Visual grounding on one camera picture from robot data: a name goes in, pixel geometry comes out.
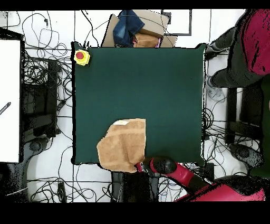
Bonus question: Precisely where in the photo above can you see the person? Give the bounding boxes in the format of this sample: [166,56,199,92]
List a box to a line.
[205,8,270,102]

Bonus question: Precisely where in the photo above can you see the yellow emergency stop button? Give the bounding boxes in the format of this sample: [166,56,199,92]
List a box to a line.
[73,49,91,66]

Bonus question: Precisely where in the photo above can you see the thin black rectangular frame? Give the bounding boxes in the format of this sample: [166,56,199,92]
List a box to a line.
[160,9,192,36]

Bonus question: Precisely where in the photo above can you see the black power strip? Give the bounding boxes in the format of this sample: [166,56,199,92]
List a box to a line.
[201,163,215,181]

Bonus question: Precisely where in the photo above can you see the blue denim jeans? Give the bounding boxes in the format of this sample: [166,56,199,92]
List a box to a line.
[112,9,146,48]

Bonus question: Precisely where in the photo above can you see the brown cardboard box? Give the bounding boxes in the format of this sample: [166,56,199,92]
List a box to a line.
[100,9,178,49]

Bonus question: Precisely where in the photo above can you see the black floor stand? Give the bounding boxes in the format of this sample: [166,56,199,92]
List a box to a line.
[21,59,59,138]
[225,86,264,145]

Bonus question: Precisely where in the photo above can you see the black floor base foot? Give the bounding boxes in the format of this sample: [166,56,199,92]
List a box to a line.
[229,143,265,171]
[23,136,50,163]

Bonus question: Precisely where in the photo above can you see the tan terry towel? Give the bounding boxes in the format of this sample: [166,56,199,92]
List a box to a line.
[96,118,147,174]

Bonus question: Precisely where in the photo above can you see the striped black rod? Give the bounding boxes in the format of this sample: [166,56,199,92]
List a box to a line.
[0,101,12,116]

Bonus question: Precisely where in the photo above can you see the dark green table cloth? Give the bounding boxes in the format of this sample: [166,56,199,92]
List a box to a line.
[71,41,208,166]

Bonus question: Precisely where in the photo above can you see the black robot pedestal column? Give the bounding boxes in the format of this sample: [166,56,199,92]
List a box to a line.
[110,170,159,202]

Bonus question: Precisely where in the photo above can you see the tangled black floor cables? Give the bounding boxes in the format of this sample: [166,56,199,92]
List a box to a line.
[6,10,112,203]
[158,105,254,202]

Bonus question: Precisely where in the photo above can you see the orange folded cloth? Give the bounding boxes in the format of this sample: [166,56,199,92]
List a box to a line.
[133,32,162,49]

